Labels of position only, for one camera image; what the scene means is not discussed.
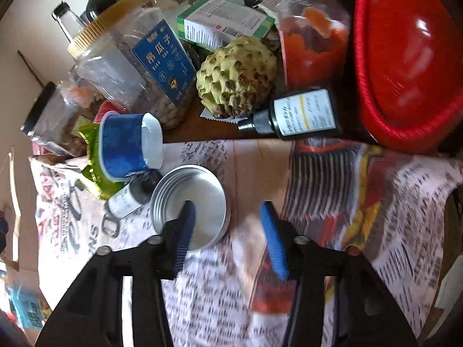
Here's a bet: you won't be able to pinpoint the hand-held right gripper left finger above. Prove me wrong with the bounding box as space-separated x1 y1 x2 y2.
34 200 198 347

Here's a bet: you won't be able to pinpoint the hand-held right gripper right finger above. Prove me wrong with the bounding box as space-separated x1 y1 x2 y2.
260 200 422 347

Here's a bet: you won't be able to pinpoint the round silver tin lid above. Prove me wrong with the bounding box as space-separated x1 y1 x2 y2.
149 165 231 252

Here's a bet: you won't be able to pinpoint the green snack packet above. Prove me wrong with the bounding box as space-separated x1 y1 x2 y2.
78 123 127 201

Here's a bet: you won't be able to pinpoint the small white label bottle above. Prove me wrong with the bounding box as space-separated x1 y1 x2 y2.
104 171 163 219

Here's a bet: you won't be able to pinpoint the printed newspaper pattern tablecloth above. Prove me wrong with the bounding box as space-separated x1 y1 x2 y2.
29 139 460 347

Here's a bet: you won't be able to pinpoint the blue plastic cup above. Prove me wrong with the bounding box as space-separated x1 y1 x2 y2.
98 112 164 183

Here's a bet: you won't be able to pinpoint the black ink bottle white label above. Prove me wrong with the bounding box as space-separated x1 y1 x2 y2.
238 87 343 141

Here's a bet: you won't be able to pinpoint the green custard apple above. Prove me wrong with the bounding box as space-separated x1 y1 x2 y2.
196 37 278 119

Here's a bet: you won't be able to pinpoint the clear jar with black lid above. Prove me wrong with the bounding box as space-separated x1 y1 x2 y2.
20 81 105 158

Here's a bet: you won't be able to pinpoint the clear jar with yellow lid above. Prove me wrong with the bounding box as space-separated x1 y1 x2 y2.
67 0 198 131

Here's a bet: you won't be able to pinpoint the red lid jar orange contents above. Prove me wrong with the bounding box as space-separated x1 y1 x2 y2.
275 0 351 91

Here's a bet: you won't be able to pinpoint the green and white carton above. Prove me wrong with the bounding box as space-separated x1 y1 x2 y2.
177 0 275 52

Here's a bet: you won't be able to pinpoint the red thermos flask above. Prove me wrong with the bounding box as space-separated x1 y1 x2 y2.
354 0 463 154

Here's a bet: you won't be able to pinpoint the clear glass bottle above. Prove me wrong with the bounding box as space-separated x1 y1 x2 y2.
51 2 87 42

